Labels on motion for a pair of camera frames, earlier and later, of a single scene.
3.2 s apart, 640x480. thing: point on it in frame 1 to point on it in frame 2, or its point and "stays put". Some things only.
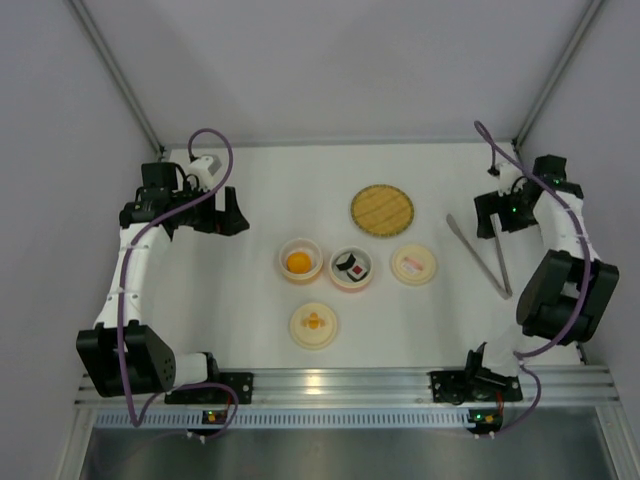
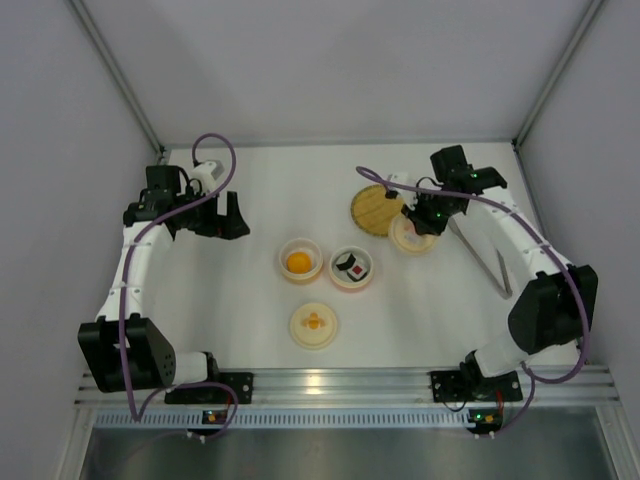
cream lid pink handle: x=414 y=264 to x=404 y=235
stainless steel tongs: x=497 y=237 stays put
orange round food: x=298 y=262 stays put
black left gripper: x=220 y=211 stays put
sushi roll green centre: x=345 y=261 stays put
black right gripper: x=498 y=214 to x=420 y=220
